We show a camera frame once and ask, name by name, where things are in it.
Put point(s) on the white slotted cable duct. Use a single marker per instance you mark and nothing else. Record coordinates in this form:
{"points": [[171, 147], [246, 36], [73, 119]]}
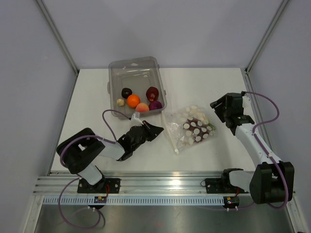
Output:
{"points": [[136, 200]]}

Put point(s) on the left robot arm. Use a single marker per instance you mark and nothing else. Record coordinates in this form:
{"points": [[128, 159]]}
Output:
{"points": [[79, 151]]}

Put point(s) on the grey transparent plastic container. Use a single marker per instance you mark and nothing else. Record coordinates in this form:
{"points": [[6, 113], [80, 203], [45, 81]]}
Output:
{"points": [[137, 74]]}

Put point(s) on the fake orange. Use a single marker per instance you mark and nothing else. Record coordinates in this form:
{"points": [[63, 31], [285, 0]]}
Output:
{"points": [[133, 101]]}

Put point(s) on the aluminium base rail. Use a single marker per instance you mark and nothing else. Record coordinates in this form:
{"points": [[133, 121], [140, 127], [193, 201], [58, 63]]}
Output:
{"points": [[136, 183]]}

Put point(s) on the clear zip top bag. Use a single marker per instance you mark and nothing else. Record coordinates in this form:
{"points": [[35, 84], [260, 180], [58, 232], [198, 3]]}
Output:
{"points": [[173, 128]]}

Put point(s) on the fake green leaf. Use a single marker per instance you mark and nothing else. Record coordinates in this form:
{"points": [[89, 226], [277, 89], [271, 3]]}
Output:
{"points": [[210, 127]]}

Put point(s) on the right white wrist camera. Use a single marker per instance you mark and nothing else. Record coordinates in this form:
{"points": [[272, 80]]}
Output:
{"points": [[246, 102]]}

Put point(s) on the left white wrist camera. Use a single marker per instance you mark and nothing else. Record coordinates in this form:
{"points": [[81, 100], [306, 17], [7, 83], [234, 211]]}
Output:
{"points": [[135, 119]]}

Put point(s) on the fake garlic bulb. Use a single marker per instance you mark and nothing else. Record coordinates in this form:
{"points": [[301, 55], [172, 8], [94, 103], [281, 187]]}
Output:
{"points": [[120, 102]]}

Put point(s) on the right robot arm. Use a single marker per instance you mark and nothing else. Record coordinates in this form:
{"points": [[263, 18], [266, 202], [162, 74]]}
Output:
{"points": [[272, 182]]}

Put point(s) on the fake white radish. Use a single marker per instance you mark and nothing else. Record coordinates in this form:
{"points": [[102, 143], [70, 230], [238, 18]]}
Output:
{"points": [[194, 112]]}

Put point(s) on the aluminium frame post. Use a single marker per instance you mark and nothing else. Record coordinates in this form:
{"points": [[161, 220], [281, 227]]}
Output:
{"points": [[268, 32], [57, 35]]}

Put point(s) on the fake purple grapes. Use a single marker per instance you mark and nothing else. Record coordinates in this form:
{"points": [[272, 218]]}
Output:
{"points": [[196, 131]]}

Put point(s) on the fake purple onion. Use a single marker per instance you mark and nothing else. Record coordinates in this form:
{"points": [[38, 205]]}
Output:
{"points": [[155, 105]]}

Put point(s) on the right aluminium frame post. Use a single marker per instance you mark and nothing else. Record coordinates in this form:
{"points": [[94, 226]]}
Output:
{"points": [[268, 32]]}

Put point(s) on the fake peach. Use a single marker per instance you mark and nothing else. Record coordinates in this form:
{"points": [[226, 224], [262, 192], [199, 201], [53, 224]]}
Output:
{"points": [[142, 107]]}

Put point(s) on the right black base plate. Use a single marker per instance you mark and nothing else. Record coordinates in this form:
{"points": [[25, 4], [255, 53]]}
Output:
{"points": [[216, 186]]}

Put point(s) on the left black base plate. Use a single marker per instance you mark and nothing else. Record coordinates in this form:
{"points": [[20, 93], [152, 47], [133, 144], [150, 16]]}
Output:
{"points": [[110, 185]]}

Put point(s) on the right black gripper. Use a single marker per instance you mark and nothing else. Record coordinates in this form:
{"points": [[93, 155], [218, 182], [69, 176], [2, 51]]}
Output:
{"points": [[218, 109]]}

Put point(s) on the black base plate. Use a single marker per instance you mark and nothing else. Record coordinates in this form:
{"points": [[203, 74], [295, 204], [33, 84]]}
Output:
{"points": [[216, 186], [110, 185]]}

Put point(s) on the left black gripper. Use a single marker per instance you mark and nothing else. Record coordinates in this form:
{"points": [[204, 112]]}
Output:
{"points": [[153, 131]]}

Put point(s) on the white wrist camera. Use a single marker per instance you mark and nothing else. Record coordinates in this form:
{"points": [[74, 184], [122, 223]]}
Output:
{"points": [[135, 119], [246, 102]]}

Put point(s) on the fake dark red apple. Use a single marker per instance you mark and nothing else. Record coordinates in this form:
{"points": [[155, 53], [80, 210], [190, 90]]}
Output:
{"points": [[152, 94]]}

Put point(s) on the left aluminium frame post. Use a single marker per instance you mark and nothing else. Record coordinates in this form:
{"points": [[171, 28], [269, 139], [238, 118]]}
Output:
{"points": [[57, 35]]}

